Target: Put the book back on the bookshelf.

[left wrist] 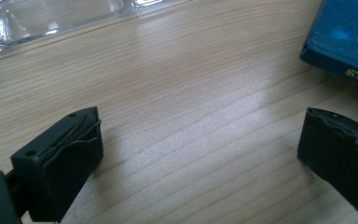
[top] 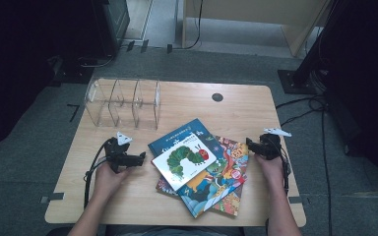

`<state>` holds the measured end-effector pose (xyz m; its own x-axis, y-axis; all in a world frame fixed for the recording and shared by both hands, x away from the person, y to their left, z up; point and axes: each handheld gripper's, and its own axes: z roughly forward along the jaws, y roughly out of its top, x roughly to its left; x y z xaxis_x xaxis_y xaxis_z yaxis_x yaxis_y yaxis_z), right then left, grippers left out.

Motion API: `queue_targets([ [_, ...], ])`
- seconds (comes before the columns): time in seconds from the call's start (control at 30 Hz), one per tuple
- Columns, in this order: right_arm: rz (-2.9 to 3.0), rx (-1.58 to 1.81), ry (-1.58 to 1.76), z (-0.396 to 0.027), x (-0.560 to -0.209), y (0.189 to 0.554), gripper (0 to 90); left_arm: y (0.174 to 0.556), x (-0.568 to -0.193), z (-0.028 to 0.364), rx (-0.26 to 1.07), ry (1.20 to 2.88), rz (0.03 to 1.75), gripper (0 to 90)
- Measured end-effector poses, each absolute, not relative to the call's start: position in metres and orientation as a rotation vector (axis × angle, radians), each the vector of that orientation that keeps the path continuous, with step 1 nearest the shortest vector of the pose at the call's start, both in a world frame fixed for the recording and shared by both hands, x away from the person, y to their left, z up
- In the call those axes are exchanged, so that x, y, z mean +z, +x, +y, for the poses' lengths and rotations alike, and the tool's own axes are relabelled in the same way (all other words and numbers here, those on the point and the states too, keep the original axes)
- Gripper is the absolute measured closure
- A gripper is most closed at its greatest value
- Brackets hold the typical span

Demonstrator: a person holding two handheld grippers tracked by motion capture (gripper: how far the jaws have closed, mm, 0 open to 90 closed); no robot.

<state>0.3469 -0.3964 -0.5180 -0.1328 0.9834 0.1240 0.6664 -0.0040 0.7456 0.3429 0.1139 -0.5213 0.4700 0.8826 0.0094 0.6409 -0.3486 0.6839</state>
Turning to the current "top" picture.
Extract black stand post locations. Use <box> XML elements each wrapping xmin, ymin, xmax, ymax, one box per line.
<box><xmin>291</xmin><ymin>0</ymin><xmax>352</xmax><ymax>87</ymax></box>

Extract black stand base plate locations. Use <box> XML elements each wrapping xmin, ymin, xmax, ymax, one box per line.
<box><xmin>277</xmin><ymin>68</ymin><xmax>326</xmax><ymax>96</ymax></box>

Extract black floor cables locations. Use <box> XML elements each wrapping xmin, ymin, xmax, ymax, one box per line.
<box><xmin>275</xmin><ymin>94</ymin><xmax>334</xmax><ymax>236</ymax></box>

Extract black floor stand base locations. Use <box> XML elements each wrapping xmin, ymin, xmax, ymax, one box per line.
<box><xmin>47</xmin><ymin>55</ymin><xmax>95</xmax><ymax>87</ymax></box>

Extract person's right hand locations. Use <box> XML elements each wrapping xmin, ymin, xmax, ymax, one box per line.
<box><xmin>255</xmin><ymin>153</ymin><xmax>285</xmax><ymax>192</ymax></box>

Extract black hanging cable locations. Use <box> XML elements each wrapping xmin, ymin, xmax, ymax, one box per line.
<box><xmin>171</xmin><ymin>0</ymin><xmax>205</xmax><ymax>51</ymax></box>

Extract black curved floor cable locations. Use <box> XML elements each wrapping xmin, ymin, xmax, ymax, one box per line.
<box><xmin>77</xmin><ymin>53</ymin><xmax>116</xmax><ymax>69</ymax></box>

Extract hand-held gripper cable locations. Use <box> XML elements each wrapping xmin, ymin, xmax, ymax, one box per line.
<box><xmin>272</xmin><ymin>144</ymin><xmax>291</xmax><ymax>197</ymax></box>
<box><xmin>83</xmin><ymin>139</ymin><xmax>112</xmax><ymax>209</ymax></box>

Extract person's dark clothing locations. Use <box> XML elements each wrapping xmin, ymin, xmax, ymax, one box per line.
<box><xmin>47</xmin><ymin>224</ymin><xmax>245</xmax><ymax>236</ymax></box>

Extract white caterpillar picture book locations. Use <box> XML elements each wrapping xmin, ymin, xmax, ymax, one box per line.
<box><xmin>151</xmin><ymin>133</ymin><xmax>219</xmax><ymax>192</ymax></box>

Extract light wooden furniture panel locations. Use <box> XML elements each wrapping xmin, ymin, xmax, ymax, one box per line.
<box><xmin>181</xmin><ymin>0</ymin><xmax>331</xmax><ymax>57</ymax></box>

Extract clear acrylic book rack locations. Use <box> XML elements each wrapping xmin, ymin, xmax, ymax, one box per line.
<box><xmin>84</xmin><ymin>77</ymin><xmax>161</xmax><ymax>131</ymax></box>

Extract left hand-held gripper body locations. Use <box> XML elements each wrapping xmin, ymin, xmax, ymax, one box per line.
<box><xmin>103</xmin><ymin>131</ymin><xmax>141</xmax><ymax>174</ymax></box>

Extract right hand-held gripper cable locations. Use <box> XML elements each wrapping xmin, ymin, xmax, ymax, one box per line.
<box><xmin>272</xmin><ymin>144</ymin><xmax>291</xmax><ymax>197</ymax></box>

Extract person's left hand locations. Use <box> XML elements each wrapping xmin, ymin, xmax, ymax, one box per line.
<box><xmin>93</xmin><ymin>161</ymin><xmax>132</xmax><ymax>201</ymax></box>

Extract black angled floor tape mark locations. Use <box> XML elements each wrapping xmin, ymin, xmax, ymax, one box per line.
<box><xmin>67</xmin><ymin>103</ymin><xmax>81</xmax><ymax>123</ymax></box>

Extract light blue monsters picture book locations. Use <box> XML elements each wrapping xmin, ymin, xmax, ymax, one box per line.
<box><xmin>156</xmin><ymin>136</ymin><xmax>250</xmax><ymax>218</ymax></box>

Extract grey tape strip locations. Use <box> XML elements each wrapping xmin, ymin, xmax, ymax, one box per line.
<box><xmin>288</xmin><ymin>196</ymin><xmax>309</xmax><ymax>206</ymax></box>
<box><xmin>39</xmin><ymin>192</ymin><xmax>66</xmax><ymax>205</ymax></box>

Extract black cabinet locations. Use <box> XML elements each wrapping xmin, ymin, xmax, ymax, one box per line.
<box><xmin>90</xmin><ymin>0</ymin><xmax>131</xmax><ymax>58</ymax></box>

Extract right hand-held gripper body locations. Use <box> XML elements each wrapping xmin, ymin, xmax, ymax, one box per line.
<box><xmin>254</xmin><ymin>127</ymin><xmax>292</xmax><ymax>161</ymax></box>

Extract dark blue picture book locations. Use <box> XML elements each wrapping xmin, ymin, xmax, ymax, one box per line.
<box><xmin>147</xmin><ymin>117</ymin><xmax>249</xmax><ymax>219</ymax></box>

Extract left hand-held gripper cable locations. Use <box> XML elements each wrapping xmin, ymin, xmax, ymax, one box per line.
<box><xmin>83</xmin><ymin>139</ymin><xmax>112</xmax><ymax>209</ymax></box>

